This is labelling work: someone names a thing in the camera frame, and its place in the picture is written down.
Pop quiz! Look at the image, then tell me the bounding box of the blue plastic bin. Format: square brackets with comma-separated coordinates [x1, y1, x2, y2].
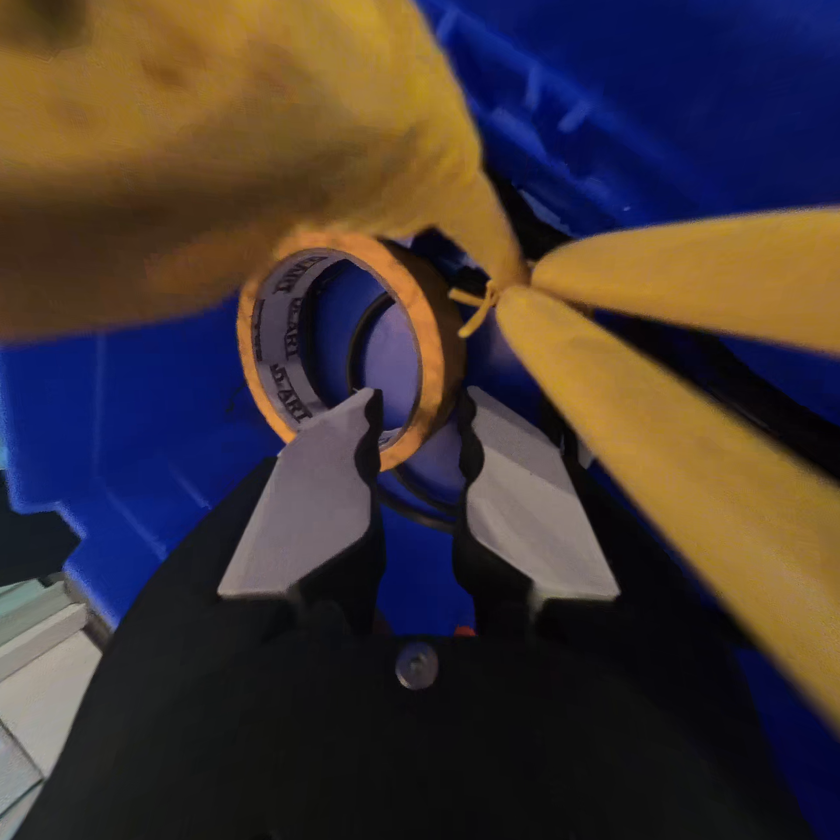
[0, 0, 840, 840]

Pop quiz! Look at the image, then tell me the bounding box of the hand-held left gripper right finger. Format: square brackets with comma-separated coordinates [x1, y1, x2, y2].
[453, 386, 622, 601]

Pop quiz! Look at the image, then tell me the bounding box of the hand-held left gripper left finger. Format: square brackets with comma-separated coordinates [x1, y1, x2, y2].
[217, 386, 388, 601]

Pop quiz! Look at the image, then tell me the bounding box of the yellow masking tape roll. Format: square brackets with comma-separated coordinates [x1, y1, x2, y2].
[236, 233, 468, 473]

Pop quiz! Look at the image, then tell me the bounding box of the yellow cable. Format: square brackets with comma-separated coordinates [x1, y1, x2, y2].
[0, 0, 840, 732]

